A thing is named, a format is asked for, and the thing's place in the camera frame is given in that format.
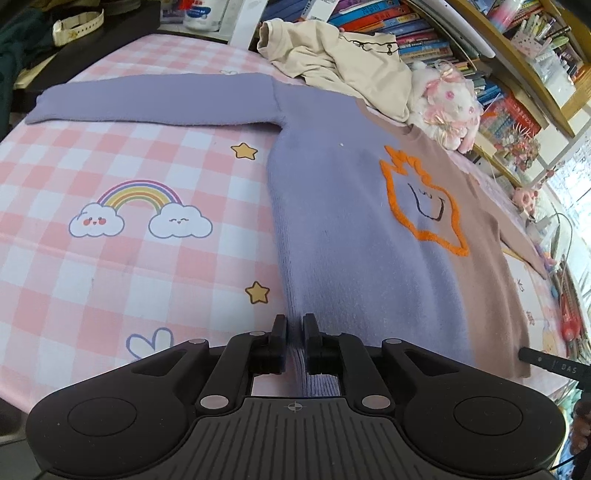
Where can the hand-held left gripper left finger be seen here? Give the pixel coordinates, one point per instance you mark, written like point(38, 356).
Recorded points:
point(278, 339)

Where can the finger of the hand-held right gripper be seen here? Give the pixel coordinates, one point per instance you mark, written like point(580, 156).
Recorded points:
point(545, 361)

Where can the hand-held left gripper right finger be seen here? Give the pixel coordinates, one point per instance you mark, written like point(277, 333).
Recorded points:
point(310, 339)

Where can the purple and brown star sweater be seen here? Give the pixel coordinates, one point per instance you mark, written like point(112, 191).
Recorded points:
point(351, 230)

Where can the red plastic toy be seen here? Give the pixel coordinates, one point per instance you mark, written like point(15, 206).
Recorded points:
point(570, 318)

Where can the small pink plush toy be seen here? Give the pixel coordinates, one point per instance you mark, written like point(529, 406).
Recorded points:
point(526, 199)

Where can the pink checked bed sheet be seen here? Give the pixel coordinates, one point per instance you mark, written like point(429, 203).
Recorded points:
point(120, 194)

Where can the white and pink plush toy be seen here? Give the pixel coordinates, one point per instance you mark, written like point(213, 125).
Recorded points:
point(445, 108)

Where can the cream printed shirt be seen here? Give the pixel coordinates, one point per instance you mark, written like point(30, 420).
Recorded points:
point(341, 55)

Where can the wooden bookshelf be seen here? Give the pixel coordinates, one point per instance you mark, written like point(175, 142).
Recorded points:
point(521, 60)

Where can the row of colourful books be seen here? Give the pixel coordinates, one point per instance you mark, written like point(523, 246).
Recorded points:
point(429, 50)

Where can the white curved board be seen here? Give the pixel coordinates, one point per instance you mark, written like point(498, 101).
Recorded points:
point(240, 21)

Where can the group of pens and stationery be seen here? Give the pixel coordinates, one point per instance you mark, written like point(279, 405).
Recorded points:
point(540, 27)

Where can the white plastic tub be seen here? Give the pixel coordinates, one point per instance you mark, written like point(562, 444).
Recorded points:
point(203, 14)

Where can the black desk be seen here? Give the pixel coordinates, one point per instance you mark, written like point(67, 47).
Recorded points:
point(92, 46)

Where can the cream wrist watch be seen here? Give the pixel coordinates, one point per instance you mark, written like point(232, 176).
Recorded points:
point(76, 22)

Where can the dark green cloth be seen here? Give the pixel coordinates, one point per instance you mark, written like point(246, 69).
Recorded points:
point(18, 41)

